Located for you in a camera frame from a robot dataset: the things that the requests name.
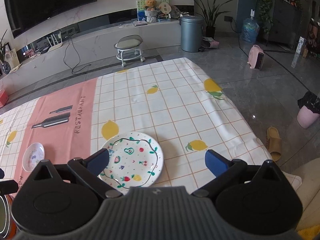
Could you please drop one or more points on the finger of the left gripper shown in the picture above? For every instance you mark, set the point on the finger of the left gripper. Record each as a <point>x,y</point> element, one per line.
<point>8,187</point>

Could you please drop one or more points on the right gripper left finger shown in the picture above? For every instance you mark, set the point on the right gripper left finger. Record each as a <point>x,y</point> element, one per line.
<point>86,172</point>

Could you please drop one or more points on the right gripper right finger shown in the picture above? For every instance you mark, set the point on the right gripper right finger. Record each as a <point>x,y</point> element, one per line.
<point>227,173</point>

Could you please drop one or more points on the small white sticker dish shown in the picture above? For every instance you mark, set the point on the small white sticker dish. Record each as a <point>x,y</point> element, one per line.
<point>32,156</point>

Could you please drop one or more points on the white painted fruit plate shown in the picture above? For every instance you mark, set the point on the white painted fruit plate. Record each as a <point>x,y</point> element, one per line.
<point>136,160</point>

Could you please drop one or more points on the green ceramic bowl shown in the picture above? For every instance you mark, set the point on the green ceramic bowl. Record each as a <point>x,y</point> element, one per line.
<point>3,215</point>

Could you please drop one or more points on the yellow slipper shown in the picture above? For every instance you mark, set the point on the yellow slipper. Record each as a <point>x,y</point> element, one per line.
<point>274,143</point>

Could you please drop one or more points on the lemon checkered tablecloth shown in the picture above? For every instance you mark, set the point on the lemon checkered tablecloth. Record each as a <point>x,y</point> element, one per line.
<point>173,101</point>

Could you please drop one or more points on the pink storage box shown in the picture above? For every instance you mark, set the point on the pink storage box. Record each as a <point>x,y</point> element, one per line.
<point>3,98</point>

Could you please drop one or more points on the pink bin with bag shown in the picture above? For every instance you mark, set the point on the pink bin with bag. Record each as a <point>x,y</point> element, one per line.
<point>308,109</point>

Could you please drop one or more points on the pink small heater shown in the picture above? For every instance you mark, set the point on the pink small heater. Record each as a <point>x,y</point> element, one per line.
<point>256,57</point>

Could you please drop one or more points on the blue vase with plant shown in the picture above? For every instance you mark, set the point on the blue vase with plant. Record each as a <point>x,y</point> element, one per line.
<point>4,64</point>

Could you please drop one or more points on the white wifi router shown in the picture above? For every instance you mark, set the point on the white wifi router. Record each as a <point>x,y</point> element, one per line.
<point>55,41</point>

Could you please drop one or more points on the white rolling stool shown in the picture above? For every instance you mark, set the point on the white rolling stool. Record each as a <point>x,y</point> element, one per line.
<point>129,44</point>

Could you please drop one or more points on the blue water jug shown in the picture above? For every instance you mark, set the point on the blue water jug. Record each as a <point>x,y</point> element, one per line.
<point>250,29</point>

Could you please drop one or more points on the grey trash can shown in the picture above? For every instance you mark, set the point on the grey trash can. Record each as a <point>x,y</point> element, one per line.
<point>191,33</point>

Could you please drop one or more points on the potted floor plant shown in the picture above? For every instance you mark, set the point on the potted floor plant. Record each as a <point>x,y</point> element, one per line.
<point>210,12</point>

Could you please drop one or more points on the teddy bear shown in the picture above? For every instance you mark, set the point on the teddy bear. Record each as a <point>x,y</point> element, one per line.
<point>150,11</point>

